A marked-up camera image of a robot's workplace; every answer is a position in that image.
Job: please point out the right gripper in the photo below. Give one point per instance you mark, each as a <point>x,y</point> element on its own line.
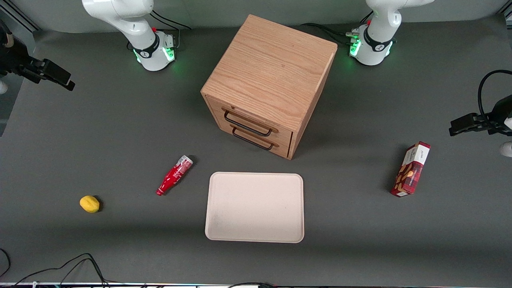
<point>12,60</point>

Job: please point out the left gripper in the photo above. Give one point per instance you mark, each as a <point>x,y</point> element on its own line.
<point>498,116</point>

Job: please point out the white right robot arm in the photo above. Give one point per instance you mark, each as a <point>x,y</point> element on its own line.
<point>132,24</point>

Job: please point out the beige plastic tray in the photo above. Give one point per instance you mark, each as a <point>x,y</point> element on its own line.
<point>254,207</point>

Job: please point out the red cookie box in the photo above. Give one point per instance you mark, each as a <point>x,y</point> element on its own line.
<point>411,170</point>

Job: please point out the yellow lemon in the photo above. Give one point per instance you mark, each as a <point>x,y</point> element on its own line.
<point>89,204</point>

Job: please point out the wooden two-drawer cabinet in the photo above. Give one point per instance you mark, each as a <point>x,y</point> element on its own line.
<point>272,76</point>

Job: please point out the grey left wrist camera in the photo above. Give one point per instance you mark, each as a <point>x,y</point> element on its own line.
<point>507,149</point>

